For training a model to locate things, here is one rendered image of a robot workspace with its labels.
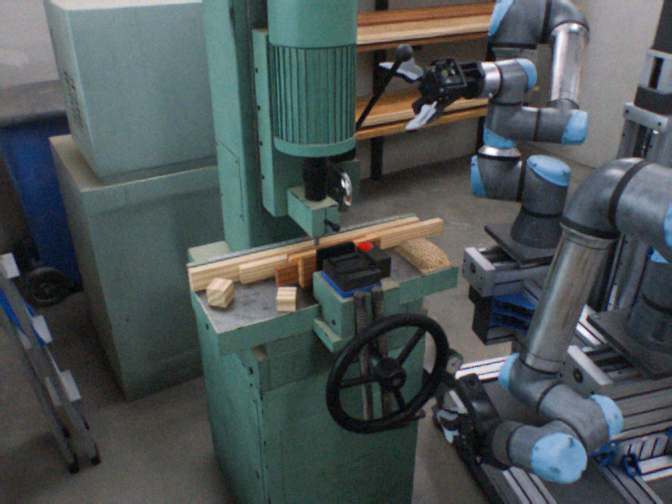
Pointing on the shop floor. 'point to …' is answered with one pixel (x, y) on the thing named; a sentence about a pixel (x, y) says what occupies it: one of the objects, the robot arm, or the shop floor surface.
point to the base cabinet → (306, 436)
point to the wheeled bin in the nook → (38, 189)
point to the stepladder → (19, 321)
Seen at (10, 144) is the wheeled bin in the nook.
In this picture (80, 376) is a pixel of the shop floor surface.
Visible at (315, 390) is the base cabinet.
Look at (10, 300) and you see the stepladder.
